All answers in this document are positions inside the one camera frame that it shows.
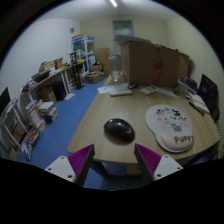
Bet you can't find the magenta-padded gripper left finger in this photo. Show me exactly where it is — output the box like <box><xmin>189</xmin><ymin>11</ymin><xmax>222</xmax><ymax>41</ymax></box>
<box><xmin>44</xmin><ymin>143</ymin><xmax>96</xmax><ymax>187</ymax></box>

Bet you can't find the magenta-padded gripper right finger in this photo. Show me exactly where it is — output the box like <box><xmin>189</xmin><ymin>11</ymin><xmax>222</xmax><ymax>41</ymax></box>
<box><xmin>134</xmin><ymin>143</ymin><xmax>184</xmax><ymax>184</ymax></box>

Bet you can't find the black computer mouse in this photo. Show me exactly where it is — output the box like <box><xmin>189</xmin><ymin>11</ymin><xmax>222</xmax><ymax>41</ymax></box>
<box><xmin>103</xmin><ymin>117</ymin><xmax>136</xmax><ymax>143</ymax></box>

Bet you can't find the white printed mouse pad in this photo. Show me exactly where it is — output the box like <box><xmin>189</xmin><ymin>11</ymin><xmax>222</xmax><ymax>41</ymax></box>
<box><xmin>145</xmin><ymin>104</ymin><xmax>195</xmax><ymax>154</ymax></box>

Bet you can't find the stack of books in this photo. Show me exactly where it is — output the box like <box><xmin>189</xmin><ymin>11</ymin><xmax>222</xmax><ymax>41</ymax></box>
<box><xmin>38</xmin><ymin>101</ymin><xmax>58</xmax><ymax>125</ymax></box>

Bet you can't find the white shelf unit with books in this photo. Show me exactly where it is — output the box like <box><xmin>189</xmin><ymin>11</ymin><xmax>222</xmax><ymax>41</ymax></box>
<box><xmin>0</xmin><ymin>96</ymin><xmax>48</xmax><ymax>161</ymax></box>

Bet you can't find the black marker pen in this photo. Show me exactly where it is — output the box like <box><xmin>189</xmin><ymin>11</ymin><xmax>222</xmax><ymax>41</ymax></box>
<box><xmin>188</xmin><ymin>101</ymin><xmax>205</xmax><ymax>117</ymax></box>

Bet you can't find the black bin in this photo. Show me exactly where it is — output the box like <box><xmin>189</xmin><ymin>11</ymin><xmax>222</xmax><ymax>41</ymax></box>
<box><xmin>53</xmin><ymin>81</ymin><xmax>69</xmax><ymax>102</ymax></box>

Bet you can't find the flat white device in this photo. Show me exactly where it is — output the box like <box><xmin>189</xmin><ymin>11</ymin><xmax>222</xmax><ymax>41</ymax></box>
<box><xmin>109</xmin><ymin>88</ymin><xmax>133</xmax><ymax>98</ymax></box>

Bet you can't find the cardboard box under desk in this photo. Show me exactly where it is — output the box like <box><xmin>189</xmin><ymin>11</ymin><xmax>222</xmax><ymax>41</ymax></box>
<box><xmin>37</xmin><ymin>85</ymin><xmax>58</xmax><ymax>104</ymax></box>

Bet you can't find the open white notebook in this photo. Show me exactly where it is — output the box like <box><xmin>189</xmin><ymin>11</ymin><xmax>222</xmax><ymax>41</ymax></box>
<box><xmin>186</xmin><ymin>93</ymin><xmax>211</xmax><ymax>115</ymax></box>

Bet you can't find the low cardboard box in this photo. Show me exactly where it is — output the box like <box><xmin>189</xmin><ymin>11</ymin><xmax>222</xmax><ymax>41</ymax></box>
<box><xmin>84</xmin><ymin>71</ymin><xmax>105</xmax><ymax>84</ymax></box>

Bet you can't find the black tripod stand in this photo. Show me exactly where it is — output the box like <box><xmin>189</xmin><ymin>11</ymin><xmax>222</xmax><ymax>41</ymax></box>
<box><xmin>68</xmin><ymin>51</ymin><xmax>84</xmax><ymax>90</ymax></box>

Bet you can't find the large brown cardboard box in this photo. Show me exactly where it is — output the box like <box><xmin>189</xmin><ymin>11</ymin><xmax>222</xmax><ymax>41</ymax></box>
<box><xmin>120</xmin><ymin>39</ymin><xmax>183</xmax><ymax>88</ymax></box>

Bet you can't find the clear water jug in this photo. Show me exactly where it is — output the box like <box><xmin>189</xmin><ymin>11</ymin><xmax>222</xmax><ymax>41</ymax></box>
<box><xmin>108</xmin><ymin>53</ymin><xmax>124</xmax><ymax>83</ymax></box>

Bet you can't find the tall cardboard box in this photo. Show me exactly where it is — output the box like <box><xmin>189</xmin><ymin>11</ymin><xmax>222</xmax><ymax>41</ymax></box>
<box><xmin>94</xmin><ymin>47</ymin><xmax>111</xmax><ymax>78</ymax></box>

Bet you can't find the blue and white cabinet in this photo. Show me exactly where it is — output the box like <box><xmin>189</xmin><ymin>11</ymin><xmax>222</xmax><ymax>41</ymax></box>
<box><xmin>71</xmin><ymin>34</ymin><xmax>96</xmax><ymax>73</ymax></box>

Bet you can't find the frosted window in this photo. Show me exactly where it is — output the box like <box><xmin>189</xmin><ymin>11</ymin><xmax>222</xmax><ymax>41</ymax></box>
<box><xmin>112</xmin><ymin>19</ymin><xmax>135</xmax><ymax>38</ymax></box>

